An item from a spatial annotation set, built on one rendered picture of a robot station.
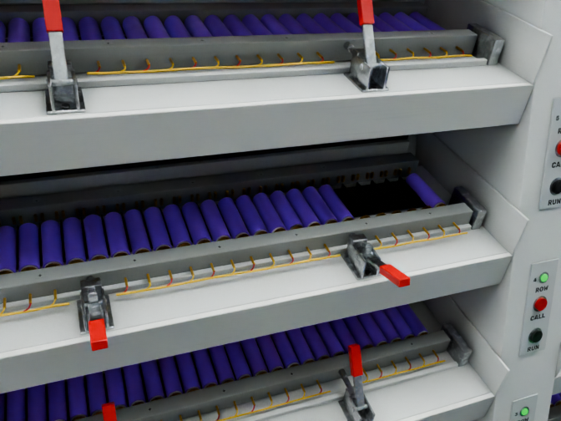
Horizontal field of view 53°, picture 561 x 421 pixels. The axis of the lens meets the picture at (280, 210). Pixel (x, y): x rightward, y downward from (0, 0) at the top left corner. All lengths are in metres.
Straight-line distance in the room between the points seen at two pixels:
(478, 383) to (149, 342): 0.43
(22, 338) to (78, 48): 0.25
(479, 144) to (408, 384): 0.30
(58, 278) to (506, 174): 0.48
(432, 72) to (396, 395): 0.38
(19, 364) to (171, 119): 0.24
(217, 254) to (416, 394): 0.32
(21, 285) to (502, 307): 0.52
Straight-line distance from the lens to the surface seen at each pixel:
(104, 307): 0.50
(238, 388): 0.66
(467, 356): 0.77
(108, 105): 0.46
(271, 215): 0.60
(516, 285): 0.70
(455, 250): 0.65
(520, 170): 0.65
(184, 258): 0.54
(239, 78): 0.52
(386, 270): 0.54
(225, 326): 0.54
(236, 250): 0.55
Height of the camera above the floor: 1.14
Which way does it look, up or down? 19 degrees down
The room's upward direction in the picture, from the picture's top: 1 degrees counter-clockwise
